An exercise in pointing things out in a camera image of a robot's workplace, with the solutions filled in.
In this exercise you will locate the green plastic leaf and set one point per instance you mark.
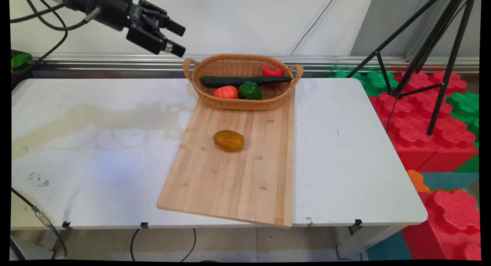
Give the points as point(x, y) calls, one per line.
point(21, 60)

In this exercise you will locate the grey table leg frame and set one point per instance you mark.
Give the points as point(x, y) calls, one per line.
point(356, 245)

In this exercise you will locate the aluminium wall rail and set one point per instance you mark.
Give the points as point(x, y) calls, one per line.
point(115, 63)

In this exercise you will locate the orange foam piece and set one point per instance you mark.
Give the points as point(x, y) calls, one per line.
point(417, 180)

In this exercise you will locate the green toy bell pepper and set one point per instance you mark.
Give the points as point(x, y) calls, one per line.
point(250, 91)

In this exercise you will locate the black camera tripod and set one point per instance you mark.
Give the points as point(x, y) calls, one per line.
point(439, 35)

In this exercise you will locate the green foam block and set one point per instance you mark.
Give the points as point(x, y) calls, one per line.
point(466, 106)
point(374, 81)

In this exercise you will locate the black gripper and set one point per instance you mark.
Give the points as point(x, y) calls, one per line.
point(107, 10)

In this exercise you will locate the large red foam block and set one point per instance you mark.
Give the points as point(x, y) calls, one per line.
point(414, 131)

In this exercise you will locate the woven wicker basket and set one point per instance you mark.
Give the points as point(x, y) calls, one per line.
point(238, 101)

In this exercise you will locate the orange bell pepper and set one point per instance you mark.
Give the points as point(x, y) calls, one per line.
point(226, 92)

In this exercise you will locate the red toy tomato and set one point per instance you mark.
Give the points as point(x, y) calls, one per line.
point(272, 71)

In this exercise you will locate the bamboo cutting board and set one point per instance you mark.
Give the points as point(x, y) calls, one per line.
point(234, 170)

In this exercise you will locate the dark green toy cucumber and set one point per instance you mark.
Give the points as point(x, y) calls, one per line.
point(238, 81)

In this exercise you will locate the teal foam mat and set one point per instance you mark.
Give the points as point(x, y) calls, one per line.
point(448, 180)

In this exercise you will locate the brown toy potato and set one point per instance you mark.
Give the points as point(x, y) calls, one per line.
point(229, 140)

